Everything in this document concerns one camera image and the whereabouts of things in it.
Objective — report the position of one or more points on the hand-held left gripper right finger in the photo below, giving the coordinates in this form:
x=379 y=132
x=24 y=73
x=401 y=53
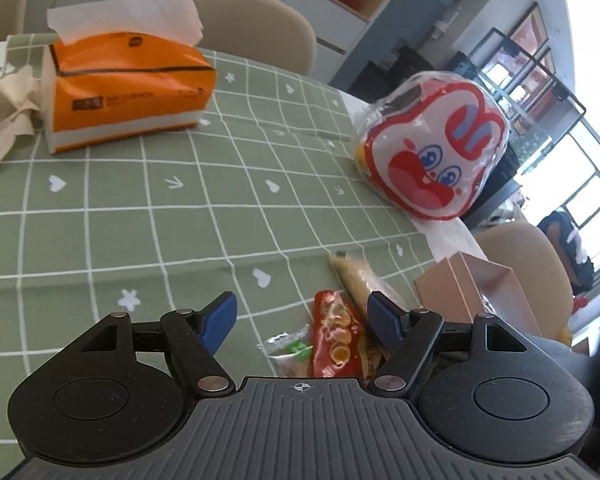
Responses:
x=382 y=317

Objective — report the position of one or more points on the orange tissue box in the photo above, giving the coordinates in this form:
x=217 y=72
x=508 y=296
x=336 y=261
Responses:
x=125 y=90

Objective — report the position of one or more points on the pink cardboard box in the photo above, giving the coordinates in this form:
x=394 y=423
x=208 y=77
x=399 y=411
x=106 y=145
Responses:
x=470 y=285

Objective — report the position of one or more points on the green checked tablecloth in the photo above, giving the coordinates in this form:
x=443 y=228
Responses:
x=130 y=200

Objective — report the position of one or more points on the lollipop green label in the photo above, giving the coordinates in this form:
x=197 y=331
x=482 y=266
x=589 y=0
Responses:
x=290 y=352

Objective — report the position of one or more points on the tan snack packet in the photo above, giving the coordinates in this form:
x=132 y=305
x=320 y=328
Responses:
x=357 y=280

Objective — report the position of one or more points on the red snack packet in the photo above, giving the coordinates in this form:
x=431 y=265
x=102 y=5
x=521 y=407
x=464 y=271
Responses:
x=332 y=330

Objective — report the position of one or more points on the black cabinet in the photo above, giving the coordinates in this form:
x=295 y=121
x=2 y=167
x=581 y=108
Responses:
x=395 y=67

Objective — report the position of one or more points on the cream cloth bag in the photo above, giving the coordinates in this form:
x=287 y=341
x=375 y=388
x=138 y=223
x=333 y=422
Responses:
x=0 y=105

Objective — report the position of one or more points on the black framed fish tank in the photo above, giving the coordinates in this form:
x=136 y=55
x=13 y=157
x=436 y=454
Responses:
x=520 y=110

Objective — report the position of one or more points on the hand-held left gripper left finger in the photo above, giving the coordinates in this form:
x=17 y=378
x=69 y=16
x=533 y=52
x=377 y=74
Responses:
x=219 y=322

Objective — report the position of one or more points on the rabbit-shaped snack bag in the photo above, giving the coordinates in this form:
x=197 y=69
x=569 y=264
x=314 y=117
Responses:
x=430 y=150

